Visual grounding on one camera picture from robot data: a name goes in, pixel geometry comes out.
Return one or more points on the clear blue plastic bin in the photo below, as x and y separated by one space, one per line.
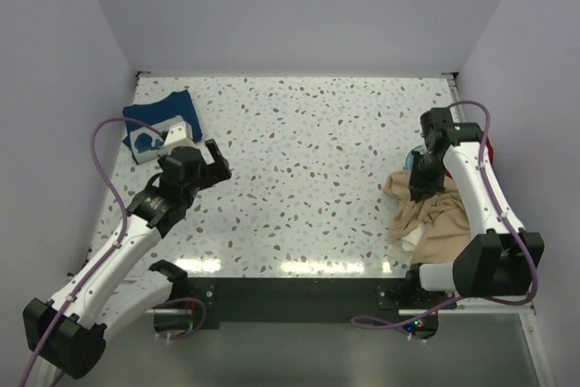
408 163

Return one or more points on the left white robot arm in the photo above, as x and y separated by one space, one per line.
66 330

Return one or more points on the red t-shirt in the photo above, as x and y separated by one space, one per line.
490 151

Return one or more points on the folded blue t-shirt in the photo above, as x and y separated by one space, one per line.
143 144

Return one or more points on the white t-shirt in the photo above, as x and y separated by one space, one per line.
401 250

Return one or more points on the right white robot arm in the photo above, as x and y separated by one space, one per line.
437 131

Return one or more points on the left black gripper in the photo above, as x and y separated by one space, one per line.
216 171

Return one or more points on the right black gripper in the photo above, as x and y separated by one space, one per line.
420 188

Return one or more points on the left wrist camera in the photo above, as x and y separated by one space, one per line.
178 135

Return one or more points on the beige t-shirt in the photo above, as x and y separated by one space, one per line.
449 230

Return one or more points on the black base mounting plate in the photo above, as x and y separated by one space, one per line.
368 302

